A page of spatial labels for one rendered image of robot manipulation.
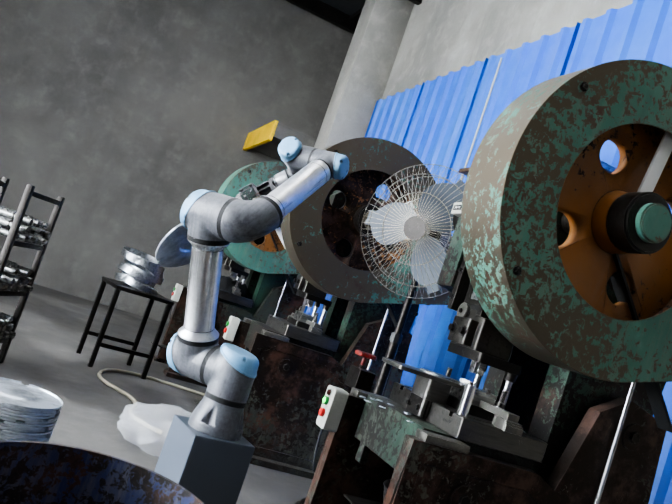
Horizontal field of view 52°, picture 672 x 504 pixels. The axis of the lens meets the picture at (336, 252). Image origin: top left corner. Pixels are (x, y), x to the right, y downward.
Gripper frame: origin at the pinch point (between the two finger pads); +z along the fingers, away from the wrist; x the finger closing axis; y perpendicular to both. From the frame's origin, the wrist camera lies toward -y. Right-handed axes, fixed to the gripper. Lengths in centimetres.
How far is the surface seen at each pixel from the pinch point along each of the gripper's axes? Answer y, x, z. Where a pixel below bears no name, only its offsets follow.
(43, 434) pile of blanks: 17, 40, 75
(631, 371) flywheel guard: 25, 95, -84
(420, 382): -1, 75, -33
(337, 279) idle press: -120, 17, -12
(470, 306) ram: -7, 61, -57
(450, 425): 13, 89, -36
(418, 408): 3, 81, -29
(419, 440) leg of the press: 27, 87, -28
